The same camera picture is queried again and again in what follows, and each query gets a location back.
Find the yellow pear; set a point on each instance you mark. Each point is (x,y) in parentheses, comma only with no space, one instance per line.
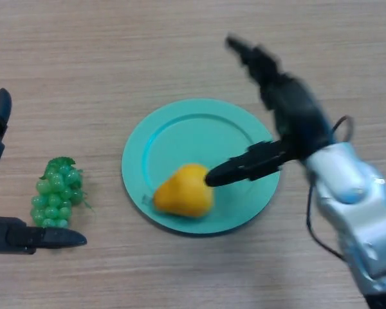
(183,193)

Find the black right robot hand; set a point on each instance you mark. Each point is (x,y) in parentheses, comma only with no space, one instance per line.
(299,116)

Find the green grape bunch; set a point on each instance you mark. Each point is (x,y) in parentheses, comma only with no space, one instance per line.
(56,193)

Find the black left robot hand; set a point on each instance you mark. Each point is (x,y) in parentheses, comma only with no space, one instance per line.
(13,236)

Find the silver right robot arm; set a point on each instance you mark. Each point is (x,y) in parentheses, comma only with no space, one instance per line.
(357,206)

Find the round green plate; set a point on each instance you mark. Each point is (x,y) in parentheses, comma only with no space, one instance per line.
(231,206)

